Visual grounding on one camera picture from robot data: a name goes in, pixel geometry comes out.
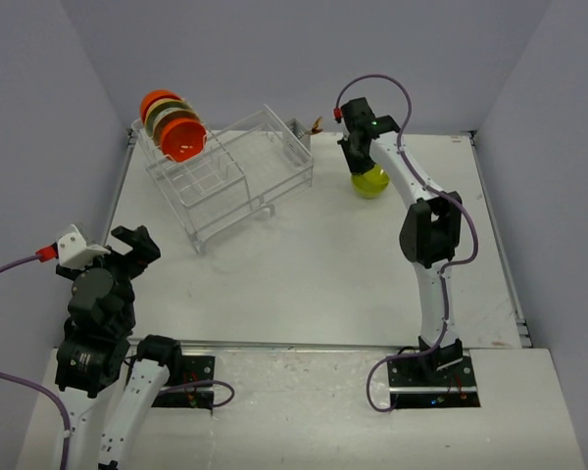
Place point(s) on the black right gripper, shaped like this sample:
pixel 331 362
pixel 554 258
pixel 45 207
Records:
pixel 356 167

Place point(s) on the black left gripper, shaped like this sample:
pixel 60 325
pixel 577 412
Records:
pixel 140 240

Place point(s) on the lime green bowl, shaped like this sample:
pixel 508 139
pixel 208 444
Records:
pixel 368 189
pixel 376 174

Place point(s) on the orange bowl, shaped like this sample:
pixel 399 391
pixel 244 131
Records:
pixel 182 139
pixel 154 96

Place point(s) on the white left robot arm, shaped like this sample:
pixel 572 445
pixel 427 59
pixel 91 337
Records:
pixel 90 358

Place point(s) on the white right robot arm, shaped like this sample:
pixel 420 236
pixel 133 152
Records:
pixel 431 229

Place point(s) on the brown wooden spoon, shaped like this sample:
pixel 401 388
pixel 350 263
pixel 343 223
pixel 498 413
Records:
pixel 316 127

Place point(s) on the grey cutlery holder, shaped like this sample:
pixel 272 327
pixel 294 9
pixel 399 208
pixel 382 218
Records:
pixel 300 131

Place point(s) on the patterned beige bowl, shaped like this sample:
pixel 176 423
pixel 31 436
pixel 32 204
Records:
pixel 168 116

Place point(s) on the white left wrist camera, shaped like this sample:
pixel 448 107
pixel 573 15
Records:
pixel 76 250

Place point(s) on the white wire dish rack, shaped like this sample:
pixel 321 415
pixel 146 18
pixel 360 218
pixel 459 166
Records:
pixel 242 170

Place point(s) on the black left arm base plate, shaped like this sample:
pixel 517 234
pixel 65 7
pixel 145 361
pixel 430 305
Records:
pixel 192 368

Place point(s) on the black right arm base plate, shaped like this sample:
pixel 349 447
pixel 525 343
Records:
pixel 412 388

